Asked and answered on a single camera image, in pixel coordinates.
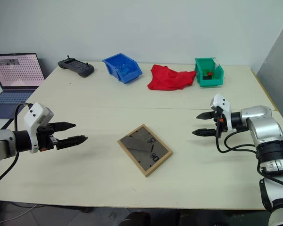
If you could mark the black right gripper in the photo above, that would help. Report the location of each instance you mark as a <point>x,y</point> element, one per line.
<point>222,126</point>

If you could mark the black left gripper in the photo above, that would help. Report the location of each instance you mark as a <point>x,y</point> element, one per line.
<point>45,139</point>

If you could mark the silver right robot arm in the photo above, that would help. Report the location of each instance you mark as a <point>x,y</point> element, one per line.
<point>266,127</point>

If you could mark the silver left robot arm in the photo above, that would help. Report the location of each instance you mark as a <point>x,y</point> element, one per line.
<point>1,141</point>

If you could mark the open laptop computer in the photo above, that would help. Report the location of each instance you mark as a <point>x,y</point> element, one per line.
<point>14,73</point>

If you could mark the green plastic storage bin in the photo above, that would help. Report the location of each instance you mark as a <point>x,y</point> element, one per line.
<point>210,82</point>

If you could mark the small red and black parts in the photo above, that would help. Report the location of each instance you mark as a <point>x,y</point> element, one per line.
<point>208,75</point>

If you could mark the red cloth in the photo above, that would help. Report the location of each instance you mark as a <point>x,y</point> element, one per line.
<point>167,78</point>

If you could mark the dark grey handheld controller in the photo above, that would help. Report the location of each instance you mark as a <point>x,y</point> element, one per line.
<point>76,66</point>

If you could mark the blue plastic storage bin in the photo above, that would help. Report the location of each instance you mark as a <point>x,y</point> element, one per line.
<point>129,76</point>

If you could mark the blue plastic pieces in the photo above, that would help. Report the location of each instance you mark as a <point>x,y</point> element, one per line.
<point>125,70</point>

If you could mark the grey partition panel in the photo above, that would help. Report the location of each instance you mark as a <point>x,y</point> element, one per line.
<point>278,61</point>

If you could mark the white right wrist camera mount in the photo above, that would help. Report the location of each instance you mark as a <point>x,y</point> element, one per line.
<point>222,102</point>

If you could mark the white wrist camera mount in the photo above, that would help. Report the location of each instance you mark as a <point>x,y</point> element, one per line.
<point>35,115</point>
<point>222,102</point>

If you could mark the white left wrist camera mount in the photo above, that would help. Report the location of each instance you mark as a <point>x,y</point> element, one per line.
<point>35,115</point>

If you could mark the wooden-framed grey board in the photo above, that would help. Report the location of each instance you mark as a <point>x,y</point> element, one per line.
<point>143,150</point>

